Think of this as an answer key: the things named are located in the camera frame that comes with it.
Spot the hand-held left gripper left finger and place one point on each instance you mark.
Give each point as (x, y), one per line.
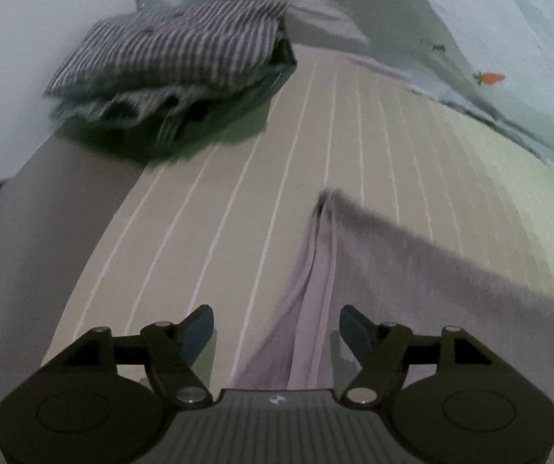
(199, 329)

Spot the carrot print light blue sheet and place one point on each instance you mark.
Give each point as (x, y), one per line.
(499, 19)

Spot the green checked mat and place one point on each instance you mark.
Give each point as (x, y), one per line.
(257, 179)

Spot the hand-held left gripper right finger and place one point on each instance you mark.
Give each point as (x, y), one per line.
(355, 332)

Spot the grey garment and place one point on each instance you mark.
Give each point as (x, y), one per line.
(402, 270)

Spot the dark green folded garment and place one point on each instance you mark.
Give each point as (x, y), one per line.
(252, 92)

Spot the striped folded garment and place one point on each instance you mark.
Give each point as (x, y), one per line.
(170, 43)

